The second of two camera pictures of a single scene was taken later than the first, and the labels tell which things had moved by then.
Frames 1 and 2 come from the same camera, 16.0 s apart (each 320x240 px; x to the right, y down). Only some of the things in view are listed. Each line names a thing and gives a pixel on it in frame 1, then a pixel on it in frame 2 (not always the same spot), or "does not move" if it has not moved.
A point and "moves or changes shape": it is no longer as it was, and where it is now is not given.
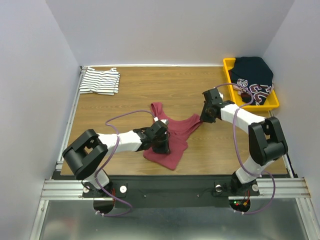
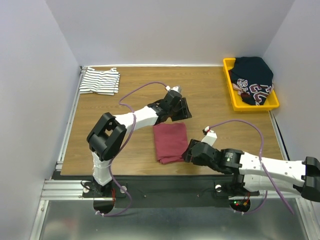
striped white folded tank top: [105, 82] does not move
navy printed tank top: [252, 79] does not move
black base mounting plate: [169, 191] does not move
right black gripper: [205, 116] to [189, 152]
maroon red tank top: [179, 130] moves or changes shape
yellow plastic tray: [271, 102] does not move
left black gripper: [165, 149] to [184, 112]
